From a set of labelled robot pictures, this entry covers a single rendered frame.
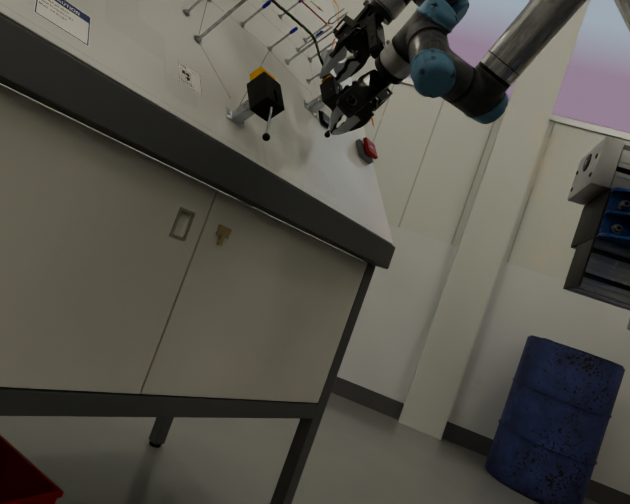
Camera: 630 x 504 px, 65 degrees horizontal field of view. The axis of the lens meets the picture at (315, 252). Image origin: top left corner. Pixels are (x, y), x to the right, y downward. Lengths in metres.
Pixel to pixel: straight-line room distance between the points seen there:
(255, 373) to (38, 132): 0.66
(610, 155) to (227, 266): 0.73
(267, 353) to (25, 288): 0.54
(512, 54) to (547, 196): 2.90
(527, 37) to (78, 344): 0.92
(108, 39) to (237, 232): 0.40
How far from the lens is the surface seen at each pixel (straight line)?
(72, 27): 0.80
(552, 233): 3.83
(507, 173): 3.77
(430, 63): 0.93
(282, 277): 1.10
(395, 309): 3.64
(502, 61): 1.02
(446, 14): 1.03
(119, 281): 0.87
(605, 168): 1.01
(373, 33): 1.25
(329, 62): 1.27
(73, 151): 0.80
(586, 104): 4.13
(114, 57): 0.82
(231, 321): 1.03
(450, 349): 3.58
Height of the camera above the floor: 0.70
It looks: 3 degrees up
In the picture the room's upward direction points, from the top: 20 degrees clockwise
